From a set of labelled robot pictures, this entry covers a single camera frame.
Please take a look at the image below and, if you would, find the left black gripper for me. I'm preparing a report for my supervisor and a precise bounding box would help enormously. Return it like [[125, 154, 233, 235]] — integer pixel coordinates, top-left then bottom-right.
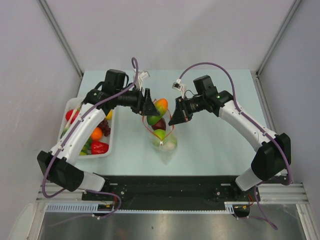
[[115, 85, 160, 116]]

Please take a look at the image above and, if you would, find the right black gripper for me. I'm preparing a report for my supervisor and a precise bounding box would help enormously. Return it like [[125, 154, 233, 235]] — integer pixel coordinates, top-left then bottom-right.
[[168, 95, 206, 126]]

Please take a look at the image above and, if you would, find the green red mango toy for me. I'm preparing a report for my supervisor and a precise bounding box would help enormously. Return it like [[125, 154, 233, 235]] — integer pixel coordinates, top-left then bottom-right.
[[146, 98, 168, 126]]

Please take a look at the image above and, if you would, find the dark red apple toy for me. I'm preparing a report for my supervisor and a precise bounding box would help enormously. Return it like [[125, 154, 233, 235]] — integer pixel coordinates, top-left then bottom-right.
[[151, 117, 167, 131]]

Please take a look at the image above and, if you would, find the green apple toy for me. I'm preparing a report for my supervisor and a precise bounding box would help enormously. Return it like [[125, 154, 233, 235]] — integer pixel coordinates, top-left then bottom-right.
[[153, 129, 166, 141]]

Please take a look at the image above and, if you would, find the clear zip top bag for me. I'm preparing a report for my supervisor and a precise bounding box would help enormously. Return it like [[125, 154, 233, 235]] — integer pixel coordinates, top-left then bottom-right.
[[142, 98, 178, 165]]

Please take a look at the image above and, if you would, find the white cauliflower toy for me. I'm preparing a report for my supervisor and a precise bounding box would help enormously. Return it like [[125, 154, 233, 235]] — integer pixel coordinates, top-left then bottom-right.
[[151, 138, 178, 152]]

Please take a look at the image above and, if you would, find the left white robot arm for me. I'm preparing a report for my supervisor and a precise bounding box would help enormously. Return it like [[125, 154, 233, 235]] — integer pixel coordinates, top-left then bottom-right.
[[37, 69, 160, 200]]

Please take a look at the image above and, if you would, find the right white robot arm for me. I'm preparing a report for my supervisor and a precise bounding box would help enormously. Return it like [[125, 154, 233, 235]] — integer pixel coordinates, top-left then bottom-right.
[[168, 75, 291, 201]]

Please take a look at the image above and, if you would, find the white plastic food tray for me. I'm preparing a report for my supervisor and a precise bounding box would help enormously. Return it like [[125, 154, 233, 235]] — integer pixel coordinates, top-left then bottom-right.
[[58, 97, 115, 160]]

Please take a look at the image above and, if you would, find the yellow lemon toy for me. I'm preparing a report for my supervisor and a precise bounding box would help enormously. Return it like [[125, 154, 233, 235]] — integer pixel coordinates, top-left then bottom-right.
[[105, 110, 113, 121]]

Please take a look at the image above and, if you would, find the purple grapes toy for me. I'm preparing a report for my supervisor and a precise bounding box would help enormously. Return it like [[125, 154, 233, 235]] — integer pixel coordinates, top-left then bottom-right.
[[97, 119, 111, 137]]

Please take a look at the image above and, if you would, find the orange fruit toy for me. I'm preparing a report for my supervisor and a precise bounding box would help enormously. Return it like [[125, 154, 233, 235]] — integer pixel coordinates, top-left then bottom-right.
[[90, 127, 104, 141]]

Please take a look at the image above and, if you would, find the red bell pepper toy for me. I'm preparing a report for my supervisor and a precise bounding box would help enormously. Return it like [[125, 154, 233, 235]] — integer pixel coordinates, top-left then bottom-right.
[[90, 141, 109, 155]]

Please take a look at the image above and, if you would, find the red tomato toy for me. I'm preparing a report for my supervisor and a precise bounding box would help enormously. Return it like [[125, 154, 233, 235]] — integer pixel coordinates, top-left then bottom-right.
[[65, 109, 80, 124]]

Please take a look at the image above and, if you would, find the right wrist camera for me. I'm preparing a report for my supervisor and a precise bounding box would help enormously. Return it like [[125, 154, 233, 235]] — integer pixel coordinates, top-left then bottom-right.
[[172, 78, 187, 99]]

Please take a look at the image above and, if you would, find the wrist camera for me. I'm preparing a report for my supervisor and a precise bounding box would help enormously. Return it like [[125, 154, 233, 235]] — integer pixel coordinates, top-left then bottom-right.
[[172, 78, 187, 99], [135, 70, 150, 91]]

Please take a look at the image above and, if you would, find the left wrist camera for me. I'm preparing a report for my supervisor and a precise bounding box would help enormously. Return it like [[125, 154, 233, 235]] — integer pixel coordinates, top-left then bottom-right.
[[135, 70, 150, 91]]

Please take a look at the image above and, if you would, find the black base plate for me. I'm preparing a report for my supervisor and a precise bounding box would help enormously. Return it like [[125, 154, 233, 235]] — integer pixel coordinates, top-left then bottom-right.
[[81, 175, 260, 211]]

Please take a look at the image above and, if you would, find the right aluminium frame post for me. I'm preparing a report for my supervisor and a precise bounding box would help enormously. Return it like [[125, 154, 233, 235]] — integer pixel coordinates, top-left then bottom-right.
[[255, 0, 304, 77]]

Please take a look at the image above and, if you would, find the aluminium frame post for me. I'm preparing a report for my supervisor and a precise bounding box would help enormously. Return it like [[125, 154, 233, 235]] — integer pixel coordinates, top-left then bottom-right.
[[36, 0, 84, 79], [255, 0, 304, 77]]

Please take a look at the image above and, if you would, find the white cable duct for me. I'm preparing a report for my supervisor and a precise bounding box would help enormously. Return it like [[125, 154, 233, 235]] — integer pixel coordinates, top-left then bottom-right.
[[46, 203, 235, 214]]

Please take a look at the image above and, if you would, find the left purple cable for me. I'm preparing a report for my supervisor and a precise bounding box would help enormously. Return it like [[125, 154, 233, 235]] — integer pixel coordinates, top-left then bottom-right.
[[41, 57, 140, 226]]

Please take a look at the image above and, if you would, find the left aluminium frame post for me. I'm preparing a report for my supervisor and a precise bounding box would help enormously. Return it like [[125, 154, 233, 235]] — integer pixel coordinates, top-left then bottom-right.
[[36, 0, 84, 79]]

